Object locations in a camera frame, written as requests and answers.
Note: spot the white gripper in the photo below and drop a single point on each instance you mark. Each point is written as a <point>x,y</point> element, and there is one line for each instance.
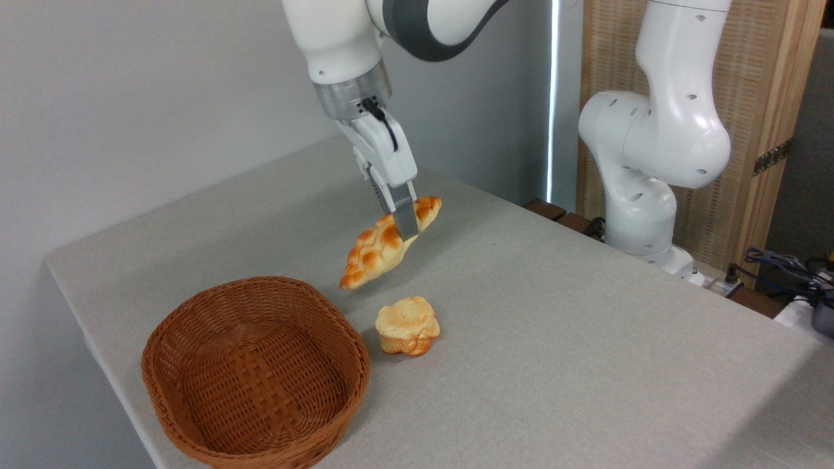
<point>384,156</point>

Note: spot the braided golden bread loaf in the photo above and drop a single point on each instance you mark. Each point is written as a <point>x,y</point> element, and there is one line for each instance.
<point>374,254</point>

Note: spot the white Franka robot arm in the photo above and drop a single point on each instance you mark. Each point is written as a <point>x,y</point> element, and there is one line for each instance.
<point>658,137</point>

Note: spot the round flower-shaped bread bun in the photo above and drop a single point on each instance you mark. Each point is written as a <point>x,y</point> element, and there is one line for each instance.
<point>407,324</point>

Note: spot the dark brown wooden bench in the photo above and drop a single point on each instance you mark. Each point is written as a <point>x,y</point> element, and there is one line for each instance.
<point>560,216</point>

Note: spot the grey tablecloth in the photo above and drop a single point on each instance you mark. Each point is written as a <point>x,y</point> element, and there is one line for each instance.
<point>554,339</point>

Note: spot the brown wicker basket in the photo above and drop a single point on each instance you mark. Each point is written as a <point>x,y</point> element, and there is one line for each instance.
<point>260,378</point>

